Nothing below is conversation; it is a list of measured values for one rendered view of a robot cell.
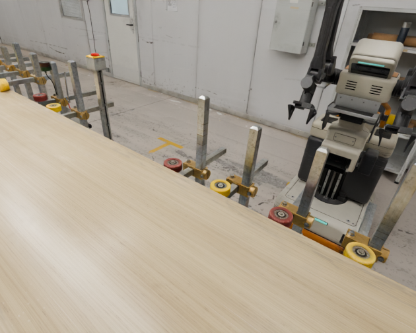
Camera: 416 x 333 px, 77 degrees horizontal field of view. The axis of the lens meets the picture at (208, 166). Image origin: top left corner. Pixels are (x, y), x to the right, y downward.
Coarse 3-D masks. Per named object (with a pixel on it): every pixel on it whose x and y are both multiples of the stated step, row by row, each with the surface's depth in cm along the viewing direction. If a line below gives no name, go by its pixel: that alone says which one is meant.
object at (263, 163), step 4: (260, 160) 132; (264, 160) 132; (256, 164) 128; (260, 164) 129; (264, 164) 130; (256, 168) 125; (260, 168) 128; (256, 172) 125; (240, 176) 118; (232, 184) 113; (232, 188) 110; (236, 188) 112; (232, 192) 110; (228, 196) 108
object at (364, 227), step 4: (368, 204) 109; (372, 204) 109; (368, 208) 107; (372, 208) 107; (368, 212) 105; (372, 212) 105; (364, 216) 102; (368, 216) 103; (372, 216) 103; (364, 220) 101; (368, 220) 101; (364, 224) 99; (368, 224) 99; (360, 228) 97; (364, 228) 97; (368, 228) 97; (360, 232) 95; (364, 232) 95; (368, 232) 95
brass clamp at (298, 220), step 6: (288, 204) 105; (294, 210) 102; (294, 216) 101; (300, 216) 100; (306, 216) 100; (312, 216) 100; (294, 222) 102; (300, 222) 100; (306, 222) 99; (312, 222) 100
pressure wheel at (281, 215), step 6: (270, 210) 90; (276, 210) 91; (282, 210) 91; (288, 210) 91; (270, 216) 88; (276, 216) 88; (282, 216) 88; (288, 216) 88; (282, 222) 86; (288, 222) 86
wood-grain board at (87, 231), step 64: (0, 128) 132; (64, 128) 136; (0, 192) 91; (64, 192) 93; (128, 192) 95; (192, 192) 97; (0, 256) 69; (64, 256) 70; (128, 256) 72; (192, 256) 73; (256, 256) 74; (320, 256) 75; (0, 320) 56; (64, 320) 57; (128, 320) 57; (192, 320) 58; (256, 320) 59; (320, 320) 60; (384, 320) 61
